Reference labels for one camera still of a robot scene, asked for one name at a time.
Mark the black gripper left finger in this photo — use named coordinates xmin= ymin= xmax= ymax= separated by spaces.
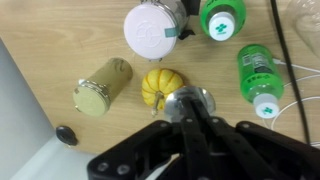
xmin=87 ymin=98 xmax=214 ymax=180

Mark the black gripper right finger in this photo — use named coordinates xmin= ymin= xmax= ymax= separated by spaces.
xmin=192 ymin=99 xmax=320 ymax=180

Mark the round silver filter disc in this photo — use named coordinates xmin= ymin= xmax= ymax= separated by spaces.
xmin=164 ymin=85 xmax=217 ymax=124

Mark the small yellow pumpkin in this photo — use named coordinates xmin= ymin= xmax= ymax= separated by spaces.
xmin=141 ymin=68 xmax=185 ymax=118

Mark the green bottle white cap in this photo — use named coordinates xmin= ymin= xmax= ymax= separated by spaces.
xmin=237 ymin=43 xmax=285 ymax=119
xmin=199 ymin=0 xmax=248 ymax=42

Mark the olive gold tin canister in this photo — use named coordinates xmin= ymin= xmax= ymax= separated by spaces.
xmin=72 ymin=57 xmax=134 ymax=118

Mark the small black round object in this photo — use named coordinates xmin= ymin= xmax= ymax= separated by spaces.
xmin=55 ymin=124 xmax=80 ymax=147

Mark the white charging cable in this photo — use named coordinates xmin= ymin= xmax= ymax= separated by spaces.
xmin=263 ymin=58 xmax=320 ymax=149

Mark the thick black cable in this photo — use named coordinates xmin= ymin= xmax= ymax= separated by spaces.
xmin=269 ymin=0 xmax=313 ymax=146

